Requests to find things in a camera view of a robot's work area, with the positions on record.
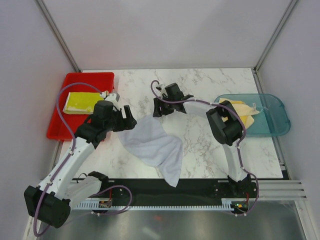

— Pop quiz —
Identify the blue transparent plastic tub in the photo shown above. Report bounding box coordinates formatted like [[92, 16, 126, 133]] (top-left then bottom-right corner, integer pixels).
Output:
[[215, 93, 291, 138]]

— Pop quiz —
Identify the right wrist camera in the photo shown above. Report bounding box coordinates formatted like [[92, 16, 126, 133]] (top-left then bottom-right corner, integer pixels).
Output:
[[155, 84, 168, 98]]

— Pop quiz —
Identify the aluminium frame post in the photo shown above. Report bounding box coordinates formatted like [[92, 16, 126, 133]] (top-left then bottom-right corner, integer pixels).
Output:
[[34, 0, 81, 73], [252, 0, 300, 73]]

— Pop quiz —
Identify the left aluminium frame post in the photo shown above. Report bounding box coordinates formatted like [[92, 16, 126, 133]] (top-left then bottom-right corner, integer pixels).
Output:
[[34, 0, 81, 73]]

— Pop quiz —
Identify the cream towel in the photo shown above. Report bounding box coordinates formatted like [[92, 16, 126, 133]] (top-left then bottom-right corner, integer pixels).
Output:
[[219, 98, 260, 129]]

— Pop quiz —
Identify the right aluminium frame post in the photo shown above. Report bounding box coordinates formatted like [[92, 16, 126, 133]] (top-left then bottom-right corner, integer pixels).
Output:
[[252, 0, 300, 73]]

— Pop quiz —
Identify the light blue white towel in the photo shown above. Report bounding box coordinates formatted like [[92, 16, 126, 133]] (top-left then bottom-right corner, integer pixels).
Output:
[[118, 115, 183, 188]]

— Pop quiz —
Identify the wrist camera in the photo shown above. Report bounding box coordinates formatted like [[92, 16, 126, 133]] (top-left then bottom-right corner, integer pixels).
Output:
[[100, 90, 120, 105], [155, 84, 168, 98]]

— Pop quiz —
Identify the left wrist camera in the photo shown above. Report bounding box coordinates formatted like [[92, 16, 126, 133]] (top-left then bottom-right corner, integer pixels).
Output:
[[100, 90, 120, 105]]

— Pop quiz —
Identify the aluminium front rail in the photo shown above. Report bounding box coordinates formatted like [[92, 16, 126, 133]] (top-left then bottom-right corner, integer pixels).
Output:
[[259, 179, 307, 201]]

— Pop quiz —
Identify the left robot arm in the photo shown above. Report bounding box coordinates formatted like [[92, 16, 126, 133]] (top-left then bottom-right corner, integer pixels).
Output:
[[24, 100, 137, 229]]

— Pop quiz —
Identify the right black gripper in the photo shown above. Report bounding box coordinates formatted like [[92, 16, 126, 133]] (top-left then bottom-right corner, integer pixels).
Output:
[[153, 95, 175, 118]]

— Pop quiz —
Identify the yellow patterned towel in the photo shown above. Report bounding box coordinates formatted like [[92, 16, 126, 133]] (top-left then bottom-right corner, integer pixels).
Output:
[[63, 92, 104, 115]]

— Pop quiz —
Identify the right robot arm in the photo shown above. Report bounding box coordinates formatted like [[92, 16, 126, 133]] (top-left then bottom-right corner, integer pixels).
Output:
[[150, 80, 253, 197]]

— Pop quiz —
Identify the white cable duct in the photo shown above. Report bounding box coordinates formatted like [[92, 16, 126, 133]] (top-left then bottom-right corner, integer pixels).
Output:
[[73, 198, 234, 211]]

